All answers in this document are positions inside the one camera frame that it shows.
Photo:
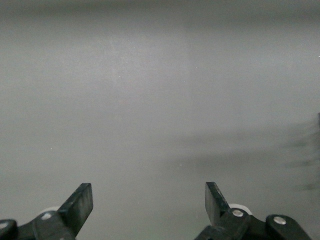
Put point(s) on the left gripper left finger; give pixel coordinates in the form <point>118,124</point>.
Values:
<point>78,207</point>

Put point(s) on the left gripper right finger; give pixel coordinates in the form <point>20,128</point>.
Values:
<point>217,207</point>

